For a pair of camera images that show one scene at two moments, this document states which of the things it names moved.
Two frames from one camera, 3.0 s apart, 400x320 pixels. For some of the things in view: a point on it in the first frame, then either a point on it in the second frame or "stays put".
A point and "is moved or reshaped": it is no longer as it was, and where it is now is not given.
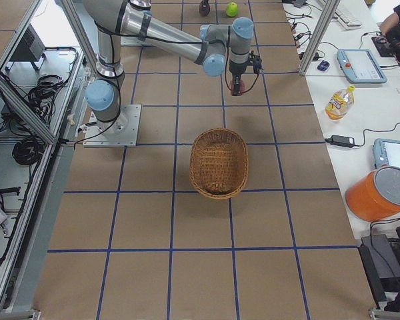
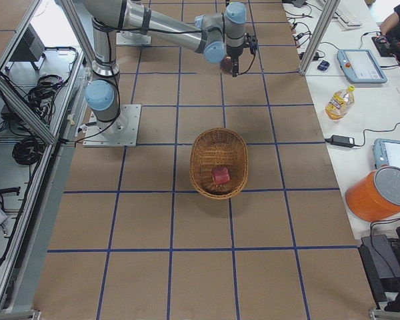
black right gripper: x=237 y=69 → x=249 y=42
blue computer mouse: x=323 y=65 stays put
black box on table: x=387 y=265 stays put
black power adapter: x=342 y=141 stays put
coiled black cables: x=29 y=151 stays put
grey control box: x=31 y=48 stays put
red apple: x=241 y=87 → x=221 y=175
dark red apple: x=204 y=7 is moved or reshaped
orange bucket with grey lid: x=376 y=195 stays put
